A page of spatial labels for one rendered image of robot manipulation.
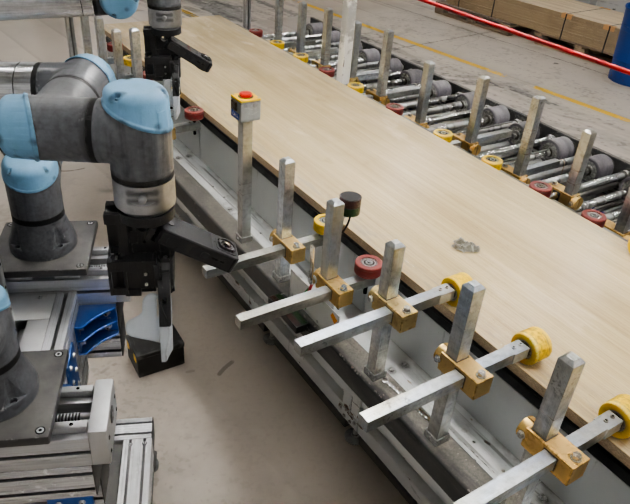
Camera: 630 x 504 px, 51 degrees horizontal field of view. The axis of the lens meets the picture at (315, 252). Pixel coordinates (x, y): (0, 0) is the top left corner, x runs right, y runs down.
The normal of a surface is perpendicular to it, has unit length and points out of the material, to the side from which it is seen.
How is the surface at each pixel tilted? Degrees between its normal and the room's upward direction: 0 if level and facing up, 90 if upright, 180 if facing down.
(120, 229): 90
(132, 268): 90
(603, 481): 90
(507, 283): 0
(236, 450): 0
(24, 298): 0
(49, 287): 90
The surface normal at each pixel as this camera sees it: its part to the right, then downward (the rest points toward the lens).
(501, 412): -0.84, 0.25
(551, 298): 0.07, -0.84
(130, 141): 0.04, 0.55
